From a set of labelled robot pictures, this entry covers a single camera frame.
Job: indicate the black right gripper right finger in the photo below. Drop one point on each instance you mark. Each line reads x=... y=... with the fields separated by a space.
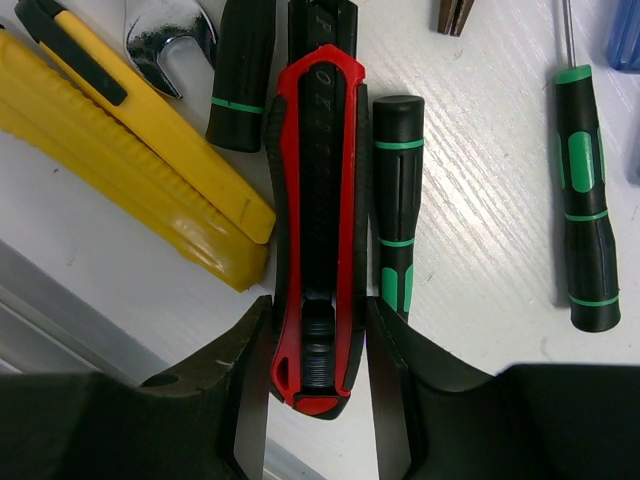
x=402 y=365

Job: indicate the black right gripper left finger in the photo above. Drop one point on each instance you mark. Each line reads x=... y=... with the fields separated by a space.
x=207 y=414

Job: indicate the black green precision screwdriver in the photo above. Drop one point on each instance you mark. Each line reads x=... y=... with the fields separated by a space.
x=242 y=70
x=398 y=144
x=589 y=242

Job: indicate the silver open-end wrench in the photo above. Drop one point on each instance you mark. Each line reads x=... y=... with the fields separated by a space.
x=152 y=27

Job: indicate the yellow utility knife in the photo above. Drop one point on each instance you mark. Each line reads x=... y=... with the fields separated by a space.
x=76 y=100

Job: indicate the blue handle screwdriver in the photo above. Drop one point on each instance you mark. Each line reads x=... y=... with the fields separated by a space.
x=622 y=49

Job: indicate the yellow long-nose pliers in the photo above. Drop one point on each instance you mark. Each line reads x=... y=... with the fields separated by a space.
x=452 y=16

